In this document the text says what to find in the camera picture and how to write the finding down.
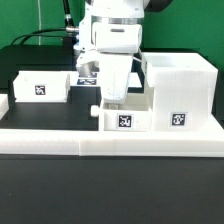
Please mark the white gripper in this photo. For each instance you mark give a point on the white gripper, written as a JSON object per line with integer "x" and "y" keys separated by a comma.
{"x": 114, "y": 70}

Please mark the white front drawer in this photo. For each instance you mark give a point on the white front drawer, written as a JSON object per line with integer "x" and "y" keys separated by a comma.
{"x": 134, "y": 115}

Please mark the white drawer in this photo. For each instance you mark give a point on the white drawer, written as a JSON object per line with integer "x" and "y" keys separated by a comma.
{"x": 41, "y": 86}
{"x": 134, "y": 115}

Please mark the white drawer cabinet box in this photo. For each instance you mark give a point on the white drawer cabinet box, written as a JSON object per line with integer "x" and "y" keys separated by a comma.
{"x": 183, "y": 87}

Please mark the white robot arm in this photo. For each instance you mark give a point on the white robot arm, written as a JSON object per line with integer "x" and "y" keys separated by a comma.
{"x": 110, "y": 34}

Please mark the white rear drawer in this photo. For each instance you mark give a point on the white rear drawer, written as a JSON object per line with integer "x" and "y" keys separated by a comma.
{"x": 41, "y": 86}

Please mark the fiducial marker sheet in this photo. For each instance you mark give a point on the fiducial marker sheet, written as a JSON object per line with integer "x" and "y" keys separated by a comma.
{"x": 94, "y": 80}

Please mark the black connector box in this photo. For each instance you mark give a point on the black connector box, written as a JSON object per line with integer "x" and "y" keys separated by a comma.
{"x": 69, "y": 42}

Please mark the white L-shaped border fence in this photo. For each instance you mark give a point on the white L-shaped border fence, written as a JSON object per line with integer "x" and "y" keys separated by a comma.
{"x": 208, "y": 142}

